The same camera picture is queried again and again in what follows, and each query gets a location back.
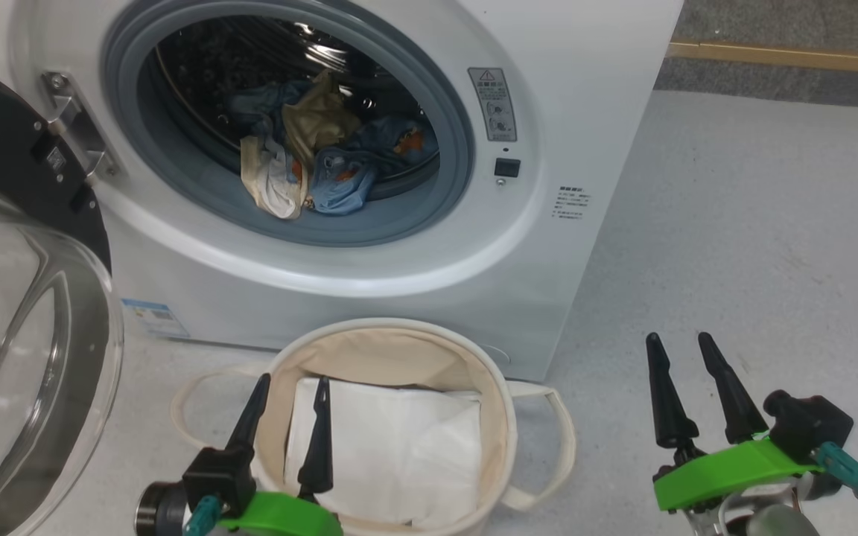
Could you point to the wooden baseboard strip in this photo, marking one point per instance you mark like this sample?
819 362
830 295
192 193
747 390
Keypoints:
786 58

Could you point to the cream canvas laundry basket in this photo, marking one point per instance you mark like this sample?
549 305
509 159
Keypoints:
488 387

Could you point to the round glass washer door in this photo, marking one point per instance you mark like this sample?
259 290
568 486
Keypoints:
12 313

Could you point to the blue energy label sticker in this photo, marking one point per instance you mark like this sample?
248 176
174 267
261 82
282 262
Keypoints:
155 318

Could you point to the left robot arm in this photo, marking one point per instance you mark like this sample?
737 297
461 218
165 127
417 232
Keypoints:
161 510

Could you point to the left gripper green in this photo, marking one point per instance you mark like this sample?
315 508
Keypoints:
284 517

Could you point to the stainless steel washing machine drum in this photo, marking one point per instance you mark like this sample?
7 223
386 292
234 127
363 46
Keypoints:
205 67

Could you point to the blue cartoon print garment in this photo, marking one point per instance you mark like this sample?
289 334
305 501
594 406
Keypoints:
339 186

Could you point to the white sheet basket liner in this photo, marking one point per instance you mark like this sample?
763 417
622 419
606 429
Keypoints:
392 447

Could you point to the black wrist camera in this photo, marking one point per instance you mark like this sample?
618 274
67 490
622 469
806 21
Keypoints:
809 424
217 476

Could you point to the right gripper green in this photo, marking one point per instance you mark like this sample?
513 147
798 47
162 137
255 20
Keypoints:
727 469

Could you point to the grey warning sticker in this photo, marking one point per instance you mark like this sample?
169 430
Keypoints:
493 104

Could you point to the grey rubber door seal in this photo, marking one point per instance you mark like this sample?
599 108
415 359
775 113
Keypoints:
429 208

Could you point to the white front-load washing machine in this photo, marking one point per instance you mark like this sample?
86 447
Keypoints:
563 89

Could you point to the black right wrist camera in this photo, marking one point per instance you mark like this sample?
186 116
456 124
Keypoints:
809 424

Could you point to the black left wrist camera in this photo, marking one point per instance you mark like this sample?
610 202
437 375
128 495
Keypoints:
217 476

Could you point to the metal door hinge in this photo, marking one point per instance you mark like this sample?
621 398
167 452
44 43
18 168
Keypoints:
79 126

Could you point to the beige garment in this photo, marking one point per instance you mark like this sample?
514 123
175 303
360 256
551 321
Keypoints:
317 119

